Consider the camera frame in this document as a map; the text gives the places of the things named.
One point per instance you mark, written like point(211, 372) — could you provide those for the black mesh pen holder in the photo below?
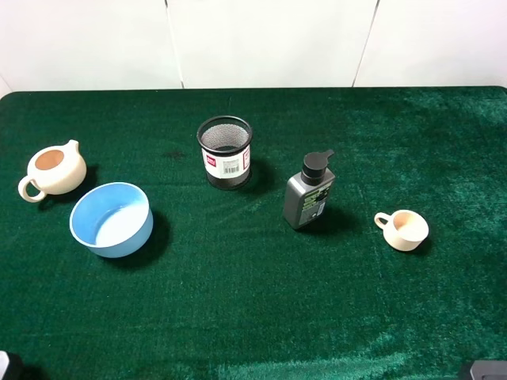
point(225, 147)

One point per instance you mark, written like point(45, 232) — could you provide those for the grey pump bottle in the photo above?
point(308, 190)

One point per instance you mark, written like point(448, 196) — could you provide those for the green velvet tablecloth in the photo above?
point(224, 288)

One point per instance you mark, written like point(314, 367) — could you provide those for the light blue bowl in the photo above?
point(112, 220)

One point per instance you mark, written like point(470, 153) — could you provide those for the cream small cup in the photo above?
point(404, 230)

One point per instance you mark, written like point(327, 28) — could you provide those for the cream ceramic teapot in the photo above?
point(54, 170)

